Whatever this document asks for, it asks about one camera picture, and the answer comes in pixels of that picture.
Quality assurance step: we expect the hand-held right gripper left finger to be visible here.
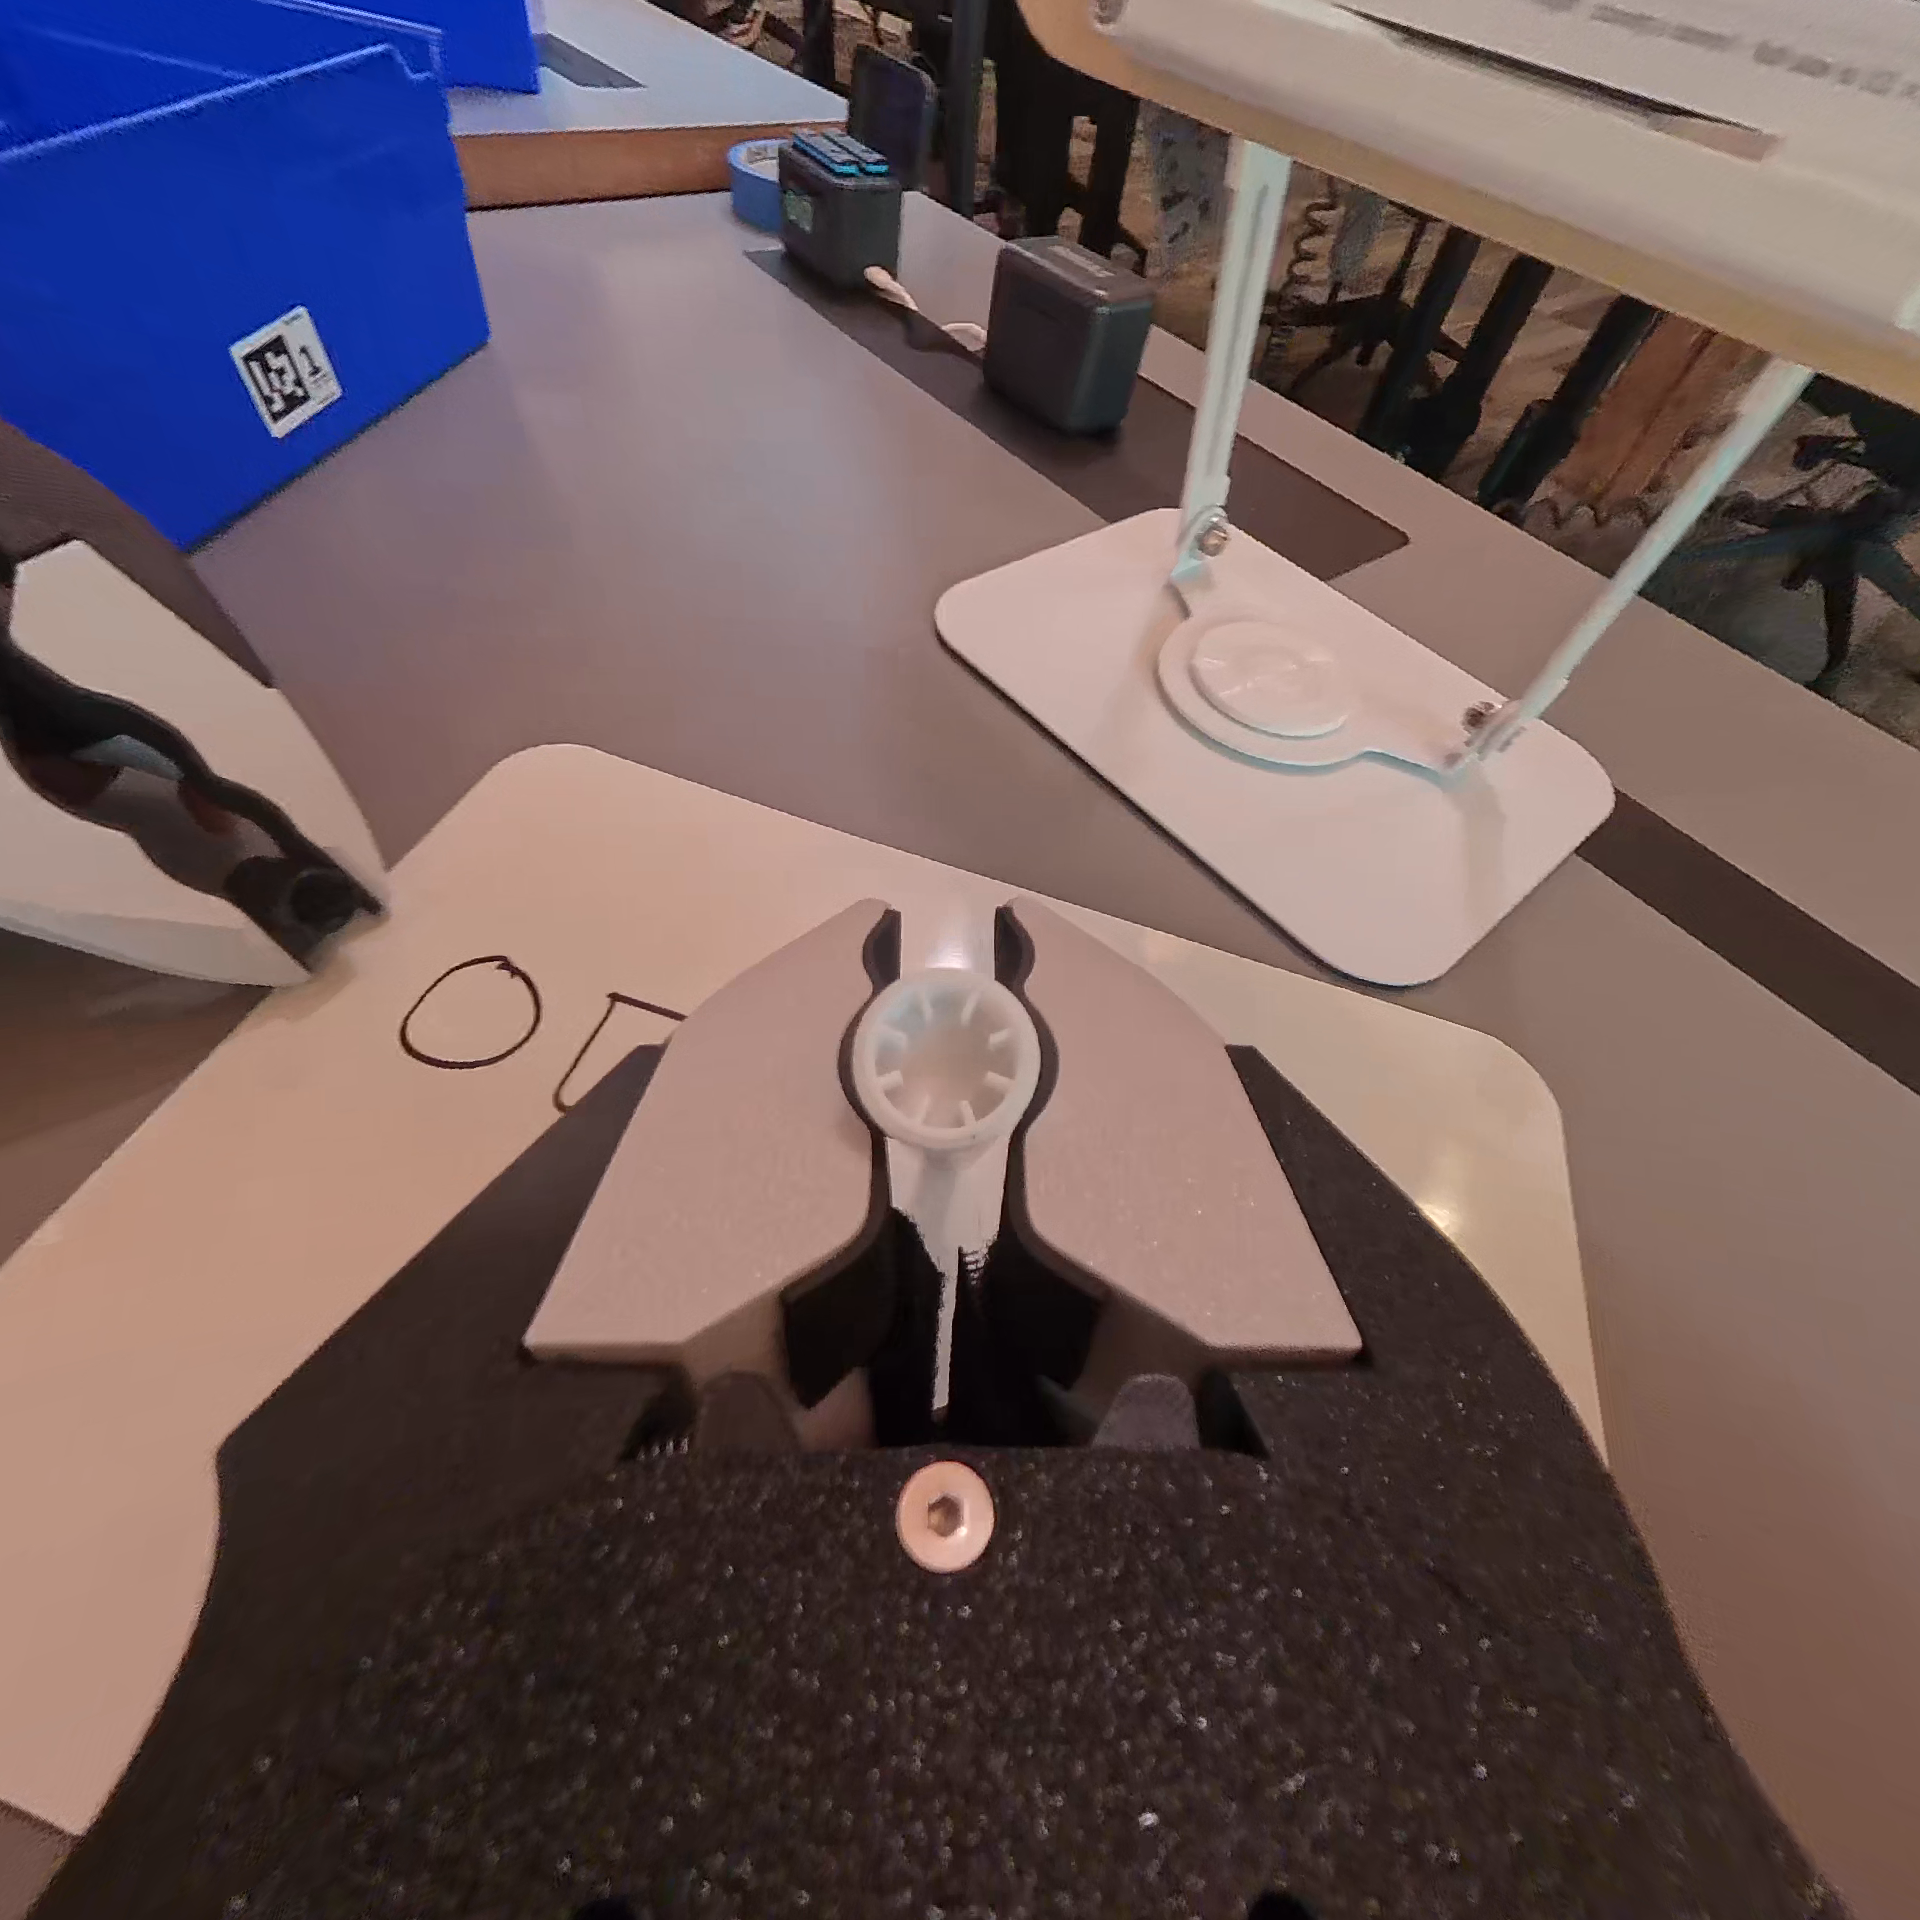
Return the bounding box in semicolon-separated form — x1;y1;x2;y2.
520;899;950;1418

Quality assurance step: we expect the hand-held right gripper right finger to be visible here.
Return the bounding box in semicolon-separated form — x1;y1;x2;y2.
973;899;1363;1408

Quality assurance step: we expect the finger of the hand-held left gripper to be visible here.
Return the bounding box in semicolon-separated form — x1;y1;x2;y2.
0;708;317;990
0;423;387;919

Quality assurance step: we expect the black whiteboard marker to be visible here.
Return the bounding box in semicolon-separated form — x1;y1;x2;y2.
846;899;1056;1207

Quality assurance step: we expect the blue plastic bin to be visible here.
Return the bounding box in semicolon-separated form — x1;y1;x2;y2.
186;0;548;100
0;0;487;556

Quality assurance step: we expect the white whiteboard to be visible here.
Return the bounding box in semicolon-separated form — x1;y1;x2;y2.
0;743;1609;1833

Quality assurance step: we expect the white table sign stand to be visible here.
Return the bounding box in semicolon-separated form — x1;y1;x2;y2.
934;0;1920;990

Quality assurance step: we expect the black box with blue top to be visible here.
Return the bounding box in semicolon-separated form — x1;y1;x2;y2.
779;130;908;299

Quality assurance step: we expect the black boxy object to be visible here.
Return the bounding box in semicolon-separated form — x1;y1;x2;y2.
985;243;1161;443

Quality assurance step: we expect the black chair base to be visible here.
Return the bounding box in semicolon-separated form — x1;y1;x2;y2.
1730;390;1920;700

